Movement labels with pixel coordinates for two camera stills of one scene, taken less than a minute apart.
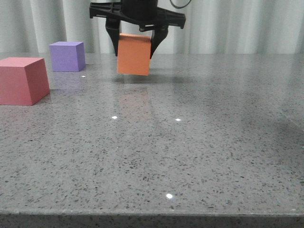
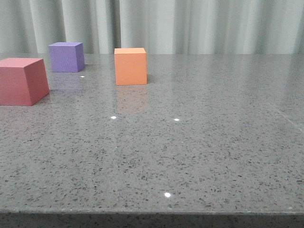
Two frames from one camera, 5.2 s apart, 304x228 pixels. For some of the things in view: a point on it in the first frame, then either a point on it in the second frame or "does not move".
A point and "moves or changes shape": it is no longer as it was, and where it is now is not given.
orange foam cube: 134,54 moves or changes shape
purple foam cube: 67,56 does not move
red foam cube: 23,81 does not move
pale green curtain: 212,26 does not move
